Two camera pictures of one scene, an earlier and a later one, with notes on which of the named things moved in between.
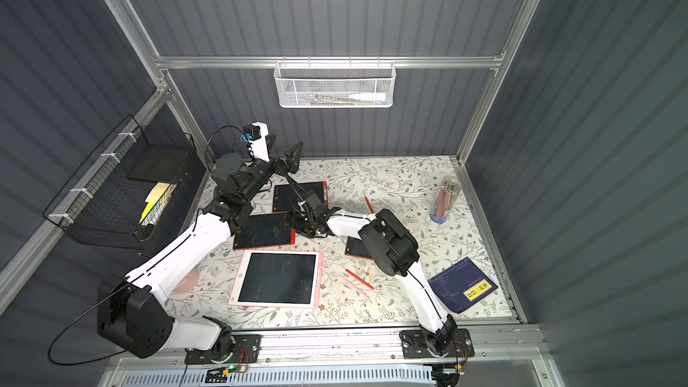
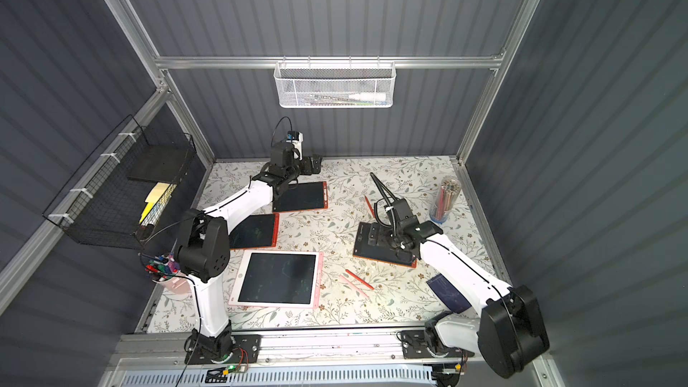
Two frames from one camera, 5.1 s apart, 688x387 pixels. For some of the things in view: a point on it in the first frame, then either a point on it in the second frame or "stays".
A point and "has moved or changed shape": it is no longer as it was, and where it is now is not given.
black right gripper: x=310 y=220 → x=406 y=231
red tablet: x=264 y=230 has moved or changed shape
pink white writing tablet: x=277 y=279 stays
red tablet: x=286 y=196 stays
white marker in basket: x=369 y=96 stays
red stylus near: x=360 y=280 stays
